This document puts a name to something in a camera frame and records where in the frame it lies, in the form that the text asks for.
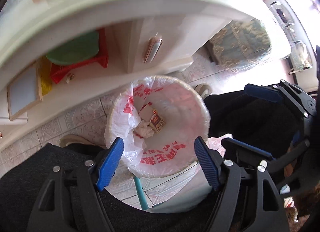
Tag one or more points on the beige cardboard piece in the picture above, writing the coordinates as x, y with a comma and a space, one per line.
146, 112

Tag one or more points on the person's left leg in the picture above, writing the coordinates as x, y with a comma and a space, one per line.
22, 179

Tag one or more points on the small red and gold box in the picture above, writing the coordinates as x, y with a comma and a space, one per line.
157, 121

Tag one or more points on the green round lid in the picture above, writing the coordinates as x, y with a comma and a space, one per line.
72, 48

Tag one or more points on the white coffee table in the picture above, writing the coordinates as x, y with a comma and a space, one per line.
140, 9

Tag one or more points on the white red-printed plastic bin bag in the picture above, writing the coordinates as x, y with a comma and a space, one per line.
172, 112

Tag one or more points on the patterned blue-green sofa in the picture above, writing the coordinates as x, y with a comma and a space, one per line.
240, 44

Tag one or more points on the round beige waste bin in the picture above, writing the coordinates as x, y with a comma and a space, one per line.
175, 169

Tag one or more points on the brown fuzzy cloth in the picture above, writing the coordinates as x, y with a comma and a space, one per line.
305, 209

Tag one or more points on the red plastic basket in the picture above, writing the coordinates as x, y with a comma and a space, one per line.
75, 71

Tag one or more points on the wooden framed board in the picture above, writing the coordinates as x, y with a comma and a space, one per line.
23, 92

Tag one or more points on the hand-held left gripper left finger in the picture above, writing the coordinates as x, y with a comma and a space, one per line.
110, 164

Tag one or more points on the beige slipper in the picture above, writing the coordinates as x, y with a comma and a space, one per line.
72, 140
203, 89

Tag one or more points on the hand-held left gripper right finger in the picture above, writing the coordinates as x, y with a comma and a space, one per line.
207, 164

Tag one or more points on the teal bar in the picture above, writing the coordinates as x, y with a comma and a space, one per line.
141, 192

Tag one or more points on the crumpled white tissue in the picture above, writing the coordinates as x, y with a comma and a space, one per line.
145, 130

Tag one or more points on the yellow plastic item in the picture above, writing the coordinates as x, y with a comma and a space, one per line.
45, 79

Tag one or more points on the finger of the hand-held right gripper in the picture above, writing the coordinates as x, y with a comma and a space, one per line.
262, 93
250, 147

